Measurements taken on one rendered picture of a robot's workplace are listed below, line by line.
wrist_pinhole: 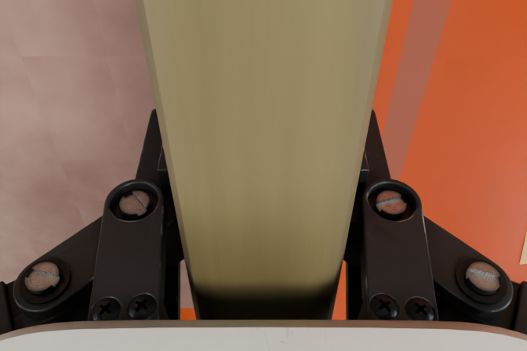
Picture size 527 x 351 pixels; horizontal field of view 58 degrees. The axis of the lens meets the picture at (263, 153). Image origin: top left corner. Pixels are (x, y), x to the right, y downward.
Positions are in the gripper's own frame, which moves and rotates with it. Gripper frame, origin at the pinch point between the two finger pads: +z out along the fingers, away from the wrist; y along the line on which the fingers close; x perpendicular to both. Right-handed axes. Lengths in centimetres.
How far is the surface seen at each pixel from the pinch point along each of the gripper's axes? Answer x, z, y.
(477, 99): -2.8, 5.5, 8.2
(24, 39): -0.1, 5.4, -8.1
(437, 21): 0.4, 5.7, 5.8
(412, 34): -0.1, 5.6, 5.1
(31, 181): -7.0, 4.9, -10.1
